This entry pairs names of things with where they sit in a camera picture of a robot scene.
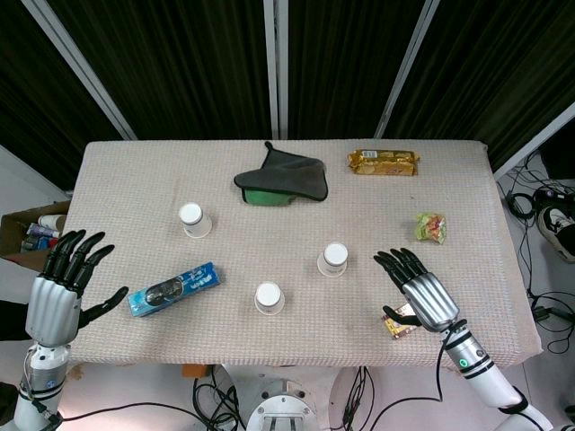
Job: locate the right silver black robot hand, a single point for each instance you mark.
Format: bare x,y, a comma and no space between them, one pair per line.
431,301

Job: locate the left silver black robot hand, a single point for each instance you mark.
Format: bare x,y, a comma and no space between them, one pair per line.
51,305

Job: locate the white paper cup blue band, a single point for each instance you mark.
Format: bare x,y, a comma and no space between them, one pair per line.
334,255
268,295
191,214

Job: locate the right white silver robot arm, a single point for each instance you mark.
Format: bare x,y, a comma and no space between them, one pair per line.
467,354

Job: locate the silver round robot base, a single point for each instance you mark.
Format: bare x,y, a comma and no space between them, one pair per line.
280,410

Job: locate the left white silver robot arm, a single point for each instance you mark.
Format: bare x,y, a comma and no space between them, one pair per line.
42,372

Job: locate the small red yellow box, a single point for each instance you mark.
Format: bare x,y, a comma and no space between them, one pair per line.
397,331

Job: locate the blue red packet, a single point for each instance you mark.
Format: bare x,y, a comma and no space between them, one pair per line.
38,244

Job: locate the green crumpled snack packet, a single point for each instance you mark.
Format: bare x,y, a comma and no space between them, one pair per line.
430,228

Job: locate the purple packet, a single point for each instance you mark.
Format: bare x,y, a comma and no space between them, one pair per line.
40,231

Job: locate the white brown paper tube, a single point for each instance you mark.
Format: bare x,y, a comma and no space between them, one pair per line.
50,221

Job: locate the brown cardboard box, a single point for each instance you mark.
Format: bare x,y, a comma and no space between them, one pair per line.
11,229

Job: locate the blue cookie box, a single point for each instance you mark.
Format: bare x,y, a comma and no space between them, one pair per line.
175,289

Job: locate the beige woven tablecloth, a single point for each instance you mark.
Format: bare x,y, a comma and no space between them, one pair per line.
135,188

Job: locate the gold biscuit package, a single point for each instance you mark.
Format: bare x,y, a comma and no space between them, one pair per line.
384,162

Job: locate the black white sneaker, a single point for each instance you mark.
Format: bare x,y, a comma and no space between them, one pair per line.
557,224

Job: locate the orange block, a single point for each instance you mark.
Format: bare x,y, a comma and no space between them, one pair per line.
195,371

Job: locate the grey microfibre cloth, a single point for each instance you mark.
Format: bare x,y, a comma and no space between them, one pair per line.
283,177

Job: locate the green microfibre cloth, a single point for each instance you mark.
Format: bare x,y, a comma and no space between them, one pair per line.
265,198

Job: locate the black pleated curtain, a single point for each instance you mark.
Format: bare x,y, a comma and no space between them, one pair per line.
341,67
179,67
494,67
27,90

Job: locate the white partition post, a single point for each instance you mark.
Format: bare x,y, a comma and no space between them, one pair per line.
406,67
274,67
78,65
534,143

